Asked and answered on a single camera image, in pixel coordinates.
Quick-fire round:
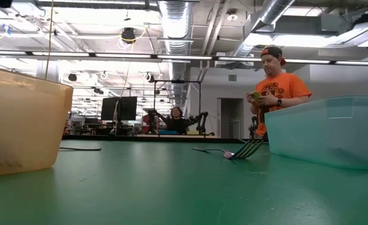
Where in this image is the dark silver fork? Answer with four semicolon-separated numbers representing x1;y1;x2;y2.
58;146;102;152

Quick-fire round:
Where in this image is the white column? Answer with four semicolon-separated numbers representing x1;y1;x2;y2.
36;61;63;84

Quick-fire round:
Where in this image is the iridescent blue fork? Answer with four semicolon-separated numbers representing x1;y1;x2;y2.
192;139;265;161

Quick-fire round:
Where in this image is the person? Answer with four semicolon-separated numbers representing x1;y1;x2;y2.
163;106;191;136
247;46;312;141

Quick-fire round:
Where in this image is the ceiling light strip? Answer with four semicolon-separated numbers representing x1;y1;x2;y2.
0;49;368;67

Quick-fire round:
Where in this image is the orange plastic bin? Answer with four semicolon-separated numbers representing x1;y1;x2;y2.
0;64;74;178

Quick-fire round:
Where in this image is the green table mat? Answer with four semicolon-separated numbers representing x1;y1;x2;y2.
0;139;368;225

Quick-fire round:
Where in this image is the silver ventilation duct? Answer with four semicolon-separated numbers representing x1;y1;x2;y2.
232;0;297;58
157;0;202;107

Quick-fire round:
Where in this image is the black background monitor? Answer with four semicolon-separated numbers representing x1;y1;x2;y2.
101;96;139;122

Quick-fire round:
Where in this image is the black stand frame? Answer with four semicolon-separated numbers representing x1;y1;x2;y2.
153;79;202;136

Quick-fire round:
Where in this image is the teal plastic bin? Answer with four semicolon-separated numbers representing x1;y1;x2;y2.
264;96;368;171

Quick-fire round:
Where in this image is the black hanging cable reel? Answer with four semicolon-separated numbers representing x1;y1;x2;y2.
120;27;137;45

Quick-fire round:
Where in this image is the yellow cable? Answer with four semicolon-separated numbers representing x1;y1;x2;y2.
44;0;54;81

